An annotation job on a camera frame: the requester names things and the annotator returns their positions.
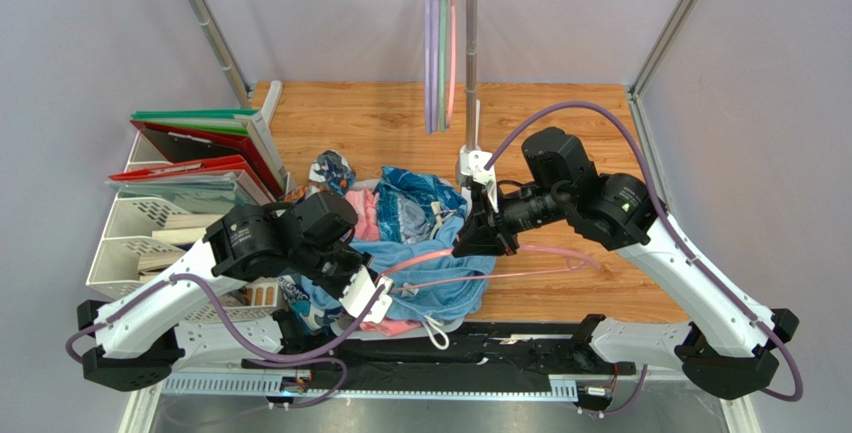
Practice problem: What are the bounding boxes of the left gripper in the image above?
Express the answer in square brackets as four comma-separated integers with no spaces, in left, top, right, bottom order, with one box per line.
[290,240,379,303]

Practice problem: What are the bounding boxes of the light blue shorts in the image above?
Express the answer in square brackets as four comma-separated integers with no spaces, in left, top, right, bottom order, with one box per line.
[351,215,496,322]

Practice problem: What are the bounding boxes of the pink hanger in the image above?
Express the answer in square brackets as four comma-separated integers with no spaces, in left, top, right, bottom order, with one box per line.
[445,0,457,129]
[378,244,602,291]

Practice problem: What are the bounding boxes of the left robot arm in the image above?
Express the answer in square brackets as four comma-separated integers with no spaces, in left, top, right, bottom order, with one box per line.
[75,191,391,392]

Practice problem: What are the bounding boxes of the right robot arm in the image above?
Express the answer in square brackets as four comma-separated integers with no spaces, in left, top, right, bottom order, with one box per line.
[453,127,798,400]

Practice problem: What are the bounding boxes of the colorful patterned shorts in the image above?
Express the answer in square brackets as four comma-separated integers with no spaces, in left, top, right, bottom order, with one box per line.
[277,150,356,333]

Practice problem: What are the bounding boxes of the dark blue patterned shorts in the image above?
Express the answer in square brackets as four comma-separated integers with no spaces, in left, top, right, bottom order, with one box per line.
[373,166,467,244]

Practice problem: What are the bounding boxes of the purple hanger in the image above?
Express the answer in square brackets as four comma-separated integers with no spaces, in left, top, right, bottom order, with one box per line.
[429,0,441,133]
[424,0,435,135]

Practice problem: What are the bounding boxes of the white laundry basket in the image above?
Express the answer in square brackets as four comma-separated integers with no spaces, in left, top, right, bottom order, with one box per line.
[345,180,464,341]

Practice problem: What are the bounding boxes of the pink garment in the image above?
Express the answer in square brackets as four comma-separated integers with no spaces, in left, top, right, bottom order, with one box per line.
[344,189,380,242]

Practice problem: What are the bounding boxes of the books in organizer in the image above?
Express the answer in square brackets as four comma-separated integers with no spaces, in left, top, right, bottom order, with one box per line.
[136,212,281,307]

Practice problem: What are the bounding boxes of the red folder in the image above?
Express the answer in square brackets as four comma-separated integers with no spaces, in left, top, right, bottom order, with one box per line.
[130,120,285,199]

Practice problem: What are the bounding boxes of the white file organizer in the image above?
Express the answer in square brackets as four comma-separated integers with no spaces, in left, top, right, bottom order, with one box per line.
[86,124,293,299]

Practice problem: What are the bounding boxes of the green folder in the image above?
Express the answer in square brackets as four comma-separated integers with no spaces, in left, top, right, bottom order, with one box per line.
[130,109,268,136]

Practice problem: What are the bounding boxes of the metal clothes rack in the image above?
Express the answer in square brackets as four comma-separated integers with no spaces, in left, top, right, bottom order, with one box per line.
[187,0,494,167]

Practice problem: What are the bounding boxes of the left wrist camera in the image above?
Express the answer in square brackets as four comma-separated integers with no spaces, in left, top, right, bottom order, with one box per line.
[339,266,394,324]

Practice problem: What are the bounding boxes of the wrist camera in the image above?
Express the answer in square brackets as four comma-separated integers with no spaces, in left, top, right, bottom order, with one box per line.
[455,147,499,215]
[339,266,394,324]

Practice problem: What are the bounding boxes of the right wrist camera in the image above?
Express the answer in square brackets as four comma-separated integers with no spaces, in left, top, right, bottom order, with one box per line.
[455,147,499,215]

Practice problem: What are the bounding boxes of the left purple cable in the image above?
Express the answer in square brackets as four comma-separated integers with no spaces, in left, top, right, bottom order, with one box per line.
[63,273,389,364]

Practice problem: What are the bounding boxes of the purple cable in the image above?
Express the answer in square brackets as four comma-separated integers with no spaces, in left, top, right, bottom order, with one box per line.
[63,273,389,364]
[483,100,805,403]

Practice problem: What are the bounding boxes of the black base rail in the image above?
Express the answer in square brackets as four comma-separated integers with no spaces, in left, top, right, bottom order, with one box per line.
[159,317,667,414]

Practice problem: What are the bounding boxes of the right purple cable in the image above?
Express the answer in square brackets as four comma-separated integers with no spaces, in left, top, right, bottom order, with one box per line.
[483,100,805,403]

